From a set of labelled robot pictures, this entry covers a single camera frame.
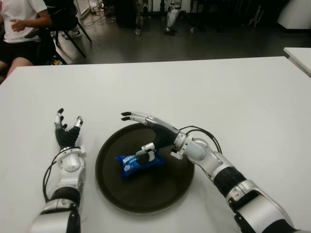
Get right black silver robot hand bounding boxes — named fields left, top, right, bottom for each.
left=121, top=111, right=180, bottom=165

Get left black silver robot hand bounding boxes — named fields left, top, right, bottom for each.
left=54, top=108, right=85, bottom=149

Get blue Oreo packet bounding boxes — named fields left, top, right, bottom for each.
left=114, top=150, right=166, bottom=181

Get round dark brown tray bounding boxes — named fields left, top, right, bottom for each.
left=95, top=122, right=195, bottom=214

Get white sneaker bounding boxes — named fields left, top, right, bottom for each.
left=62, top=29, right=82, bottom=39

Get black wheeled stand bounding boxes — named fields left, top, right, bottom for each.
left=135, top=0, right=202, bottom=34

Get white humanoid robot legs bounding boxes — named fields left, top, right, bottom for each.
left=164, top=0, right=183, bottom=36

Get black chair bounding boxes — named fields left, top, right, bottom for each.
left=24, top=0, right=93, bottom=65

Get black cabinet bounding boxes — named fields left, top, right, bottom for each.
left=115, top=0, right=138, bottom=27

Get seated person in white shirt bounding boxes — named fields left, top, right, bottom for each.
left=0, top=0, right=53, bottom=78

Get white side table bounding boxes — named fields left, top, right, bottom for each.
left=283, top=47, right=311, bottom=78

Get white curved panel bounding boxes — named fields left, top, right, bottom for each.
left=276, top=0, right=311, bottom=32

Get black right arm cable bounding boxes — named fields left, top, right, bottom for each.
left=181, top=125, right=223, bottom=153

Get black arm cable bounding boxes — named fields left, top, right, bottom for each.
left=181, top=125, right=223, bottom=153
left=42, top=155, right=61, bottom=202

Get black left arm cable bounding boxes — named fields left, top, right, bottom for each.
left=42, top=155, right=61, bottom=202

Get white floor cable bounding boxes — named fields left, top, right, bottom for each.
left=82, top=19, right=104, bottom=53

